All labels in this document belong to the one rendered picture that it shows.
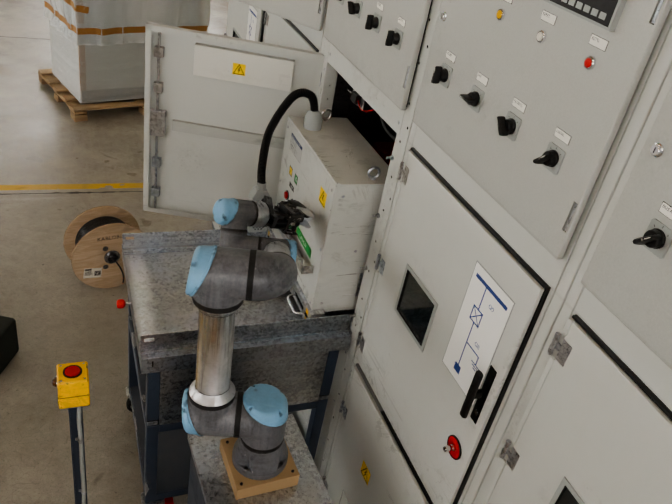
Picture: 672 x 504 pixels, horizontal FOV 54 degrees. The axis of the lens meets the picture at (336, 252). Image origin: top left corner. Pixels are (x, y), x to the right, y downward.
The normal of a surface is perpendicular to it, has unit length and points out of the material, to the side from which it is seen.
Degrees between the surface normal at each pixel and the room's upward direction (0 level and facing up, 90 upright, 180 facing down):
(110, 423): 0
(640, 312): 90
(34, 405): 0
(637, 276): 90
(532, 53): 90
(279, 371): 90
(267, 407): 6
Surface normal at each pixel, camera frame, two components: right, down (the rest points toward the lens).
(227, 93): -0.03, 0.54
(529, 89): -0.92, 0.06
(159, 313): 0.17, -0.83
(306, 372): 0.34, 0.56
